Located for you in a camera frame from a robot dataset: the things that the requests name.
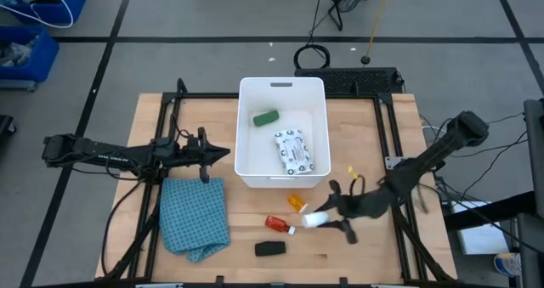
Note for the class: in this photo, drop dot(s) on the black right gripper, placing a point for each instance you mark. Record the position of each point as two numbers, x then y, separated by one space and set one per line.
365 205

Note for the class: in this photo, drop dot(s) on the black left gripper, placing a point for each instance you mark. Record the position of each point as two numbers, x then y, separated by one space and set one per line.
205 156

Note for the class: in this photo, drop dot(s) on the red bottle with white cap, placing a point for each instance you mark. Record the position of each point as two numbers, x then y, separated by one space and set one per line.
276 223

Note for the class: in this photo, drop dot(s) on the green sponge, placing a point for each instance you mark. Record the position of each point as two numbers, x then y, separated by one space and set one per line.
266 118

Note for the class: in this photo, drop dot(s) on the white printed gauze package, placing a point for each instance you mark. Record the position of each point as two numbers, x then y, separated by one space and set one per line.
294 152

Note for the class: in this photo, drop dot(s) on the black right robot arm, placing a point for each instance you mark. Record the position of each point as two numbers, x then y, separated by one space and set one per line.
438 152

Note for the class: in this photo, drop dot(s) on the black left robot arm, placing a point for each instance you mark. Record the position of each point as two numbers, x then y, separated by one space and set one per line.
110 156

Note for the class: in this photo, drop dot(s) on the white perforated plastic basket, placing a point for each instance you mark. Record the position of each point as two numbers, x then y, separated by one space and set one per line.
255 160

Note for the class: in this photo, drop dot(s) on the blue storage bin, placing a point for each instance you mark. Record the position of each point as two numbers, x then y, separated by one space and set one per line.
64 9
42 63

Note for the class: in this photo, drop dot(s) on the orange pill bottle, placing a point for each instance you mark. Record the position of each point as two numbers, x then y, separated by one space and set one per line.
296 202

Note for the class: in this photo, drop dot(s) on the blue patterned cloth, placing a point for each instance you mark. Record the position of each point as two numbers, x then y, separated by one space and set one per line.
193 220

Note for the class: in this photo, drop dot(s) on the black bandage roll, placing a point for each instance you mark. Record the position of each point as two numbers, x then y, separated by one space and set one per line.
270 248

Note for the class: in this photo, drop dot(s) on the black perforated panel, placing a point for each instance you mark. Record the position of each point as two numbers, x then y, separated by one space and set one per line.
348 80

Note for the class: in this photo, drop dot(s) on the white box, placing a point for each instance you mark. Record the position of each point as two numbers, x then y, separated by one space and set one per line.
480 239

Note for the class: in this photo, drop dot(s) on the black metal beam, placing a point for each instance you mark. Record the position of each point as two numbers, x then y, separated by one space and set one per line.
489 213

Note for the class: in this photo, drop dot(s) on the yellow pole with black base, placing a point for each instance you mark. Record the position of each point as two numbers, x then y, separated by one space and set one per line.
365 60

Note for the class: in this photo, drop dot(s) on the blue and white can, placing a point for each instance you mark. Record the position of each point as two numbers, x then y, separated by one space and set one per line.
508 263

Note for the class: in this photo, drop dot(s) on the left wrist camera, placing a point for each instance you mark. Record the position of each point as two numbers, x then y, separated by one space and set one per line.
192 142

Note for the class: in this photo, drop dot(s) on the black metal table frame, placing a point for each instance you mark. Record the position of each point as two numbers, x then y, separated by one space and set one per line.
200 95

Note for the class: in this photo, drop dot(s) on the silver metal bracket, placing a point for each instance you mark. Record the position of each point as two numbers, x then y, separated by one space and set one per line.
393 162

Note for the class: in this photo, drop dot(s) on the grey metal post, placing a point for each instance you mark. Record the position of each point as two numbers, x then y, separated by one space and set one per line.
534 152

